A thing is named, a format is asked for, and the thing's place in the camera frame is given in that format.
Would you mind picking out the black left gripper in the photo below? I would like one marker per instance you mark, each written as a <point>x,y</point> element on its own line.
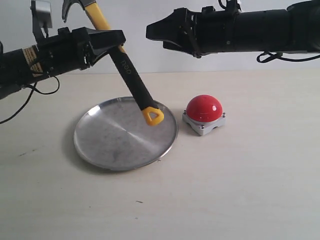
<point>77,49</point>

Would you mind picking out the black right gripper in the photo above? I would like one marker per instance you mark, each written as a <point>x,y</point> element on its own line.
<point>208,31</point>

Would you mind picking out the yellow black claw hammer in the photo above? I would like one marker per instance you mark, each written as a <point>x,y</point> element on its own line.
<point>148,107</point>

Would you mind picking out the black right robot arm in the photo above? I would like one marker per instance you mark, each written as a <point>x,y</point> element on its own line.
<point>271,33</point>

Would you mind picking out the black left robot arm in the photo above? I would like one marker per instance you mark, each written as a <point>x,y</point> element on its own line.
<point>19,68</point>

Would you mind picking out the red dome push button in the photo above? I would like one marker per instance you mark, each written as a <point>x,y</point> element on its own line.
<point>204,113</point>

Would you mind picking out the round steel plate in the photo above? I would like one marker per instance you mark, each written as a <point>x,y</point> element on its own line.
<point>114,136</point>

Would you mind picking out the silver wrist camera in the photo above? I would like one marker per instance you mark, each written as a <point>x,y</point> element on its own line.
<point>41,12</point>

